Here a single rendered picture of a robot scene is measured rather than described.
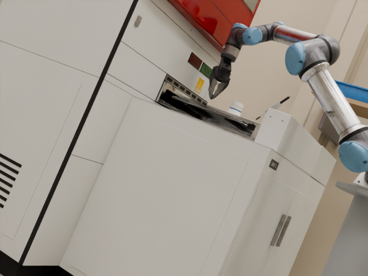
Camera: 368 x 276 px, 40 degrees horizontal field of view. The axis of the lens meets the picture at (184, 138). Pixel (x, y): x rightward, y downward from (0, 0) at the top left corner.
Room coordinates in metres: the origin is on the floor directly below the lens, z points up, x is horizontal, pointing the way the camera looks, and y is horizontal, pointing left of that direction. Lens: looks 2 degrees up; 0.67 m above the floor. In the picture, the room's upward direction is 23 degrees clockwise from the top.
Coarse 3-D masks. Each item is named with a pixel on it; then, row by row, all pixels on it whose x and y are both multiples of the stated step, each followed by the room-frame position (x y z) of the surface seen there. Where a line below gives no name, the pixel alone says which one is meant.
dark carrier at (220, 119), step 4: (184, 104) 2.30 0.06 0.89; (200, 108) 2.19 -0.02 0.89; (204, 112) 2.28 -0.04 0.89; (208, 112) 2.21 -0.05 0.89; (212, 116) 2.29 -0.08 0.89; (216, 116) 2.22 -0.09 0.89; (220, 116) 2.16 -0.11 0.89; (216, 120) 2.42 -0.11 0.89; (220, 120) 2.34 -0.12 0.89; (224, 120) 2.27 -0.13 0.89; (232, 120) 2.13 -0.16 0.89; (224, 124) 2.44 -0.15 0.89; (228, 124) 2.36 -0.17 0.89; (240, 124) 2.14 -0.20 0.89; (236, 128) 2.38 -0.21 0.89; (244, 128) 2.23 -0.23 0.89
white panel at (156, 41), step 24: (144, 0) 1.89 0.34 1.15; (144, 24) 1.94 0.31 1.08; (168, 24) 2.07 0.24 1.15; (120, 48) 1.88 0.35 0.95; (144, 48) 1.99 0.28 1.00; (168, 48) 2.13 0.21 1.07; (192, 48) 2.28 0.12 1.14; (120, 72) 1.93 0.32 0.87; (144, 72) 2.05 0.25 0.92; (168, 72) 2.19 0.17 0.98; (192, 72) 2.35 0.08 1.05; (144, 96) 2.11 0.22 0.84
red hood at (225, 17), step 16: (176, 0) 1.97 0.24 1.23; (192, 0) 2.06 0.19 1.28; (208, 0) 2.15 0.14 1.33; (224, 0) 2.26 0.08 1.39; (240, 0) 2.38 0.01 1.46; (256, 0) 2.50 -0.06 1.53; (192, 16) 2.10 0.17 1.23; (208, 16) 2.20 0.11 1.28; (224, 16) 2.31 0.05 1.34; (240, 16) 2.43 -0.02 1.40; (208, 32) 2.25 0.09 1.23; (224, 32) 2.36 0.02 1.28
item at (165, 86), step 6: (162, 84) 2.19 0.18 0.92; (168, 84) 2.20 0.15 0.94; (162, 90) 2.18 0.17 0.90; (174, 90) 2.26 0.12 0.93; (162, 96) 2.20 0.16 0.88; (180, 96) 2.32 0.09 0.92; (186, 96) 2.36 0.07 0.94; (162, 102) 2.21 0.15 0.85; (168, 102) 2.25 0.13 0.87; (174, 108) 2.31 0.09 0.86
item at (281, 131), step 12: (264, 120) 1.83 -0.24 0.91; (276, 120) 1.81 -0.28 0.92; (288, 120) 1.79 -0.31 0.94; (264, 132) 1.82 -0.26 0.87; (276, 132) 1.80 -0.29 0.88; (288, 132) 1.82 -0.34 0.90; (300, 132) 1.93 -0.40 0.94; (264, 144) 1.81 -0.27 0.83; (276, 144) 1.79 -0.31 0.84; (288, 144) 1.87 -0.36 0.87; (300, 144) 1.99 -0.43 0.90; (312, 144) 2.12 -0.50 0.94; (288, 156) 1.92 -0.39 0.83; (300, 156) 2.04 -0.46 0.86; (312, 156) 2.18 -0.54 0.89; (300, 168) 2.10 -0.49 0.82; (312, 168) 2.25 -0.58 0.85
